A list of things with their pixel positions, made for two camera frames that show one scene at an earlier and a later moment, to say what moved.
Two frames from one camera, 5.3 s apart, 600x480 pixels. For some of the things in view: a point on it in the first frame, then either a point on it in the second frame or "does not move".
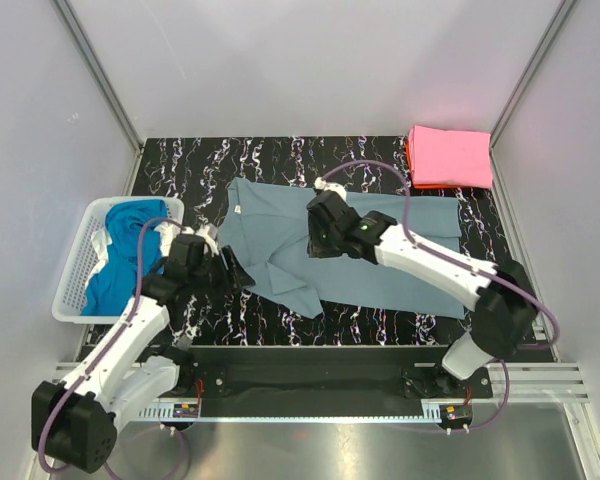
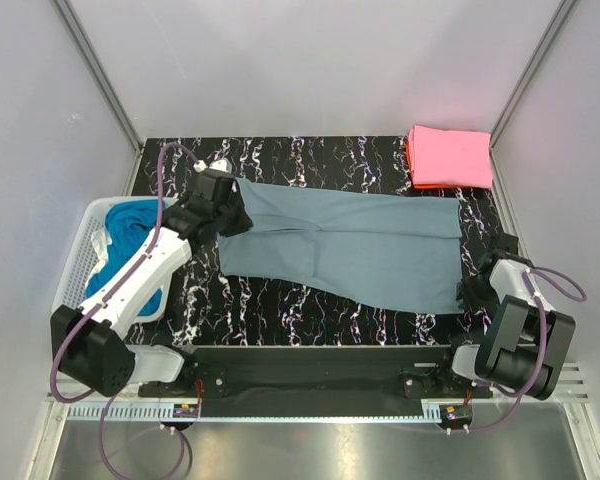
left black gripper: (226, 270) to (232, 215)
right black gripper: (322, 232) to (471, 292)
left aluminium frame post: (98, 70) does not move
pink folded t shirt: (456, 157) does not move
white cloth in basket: (100, 241) does not move
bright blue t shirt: (112, 287) does not move
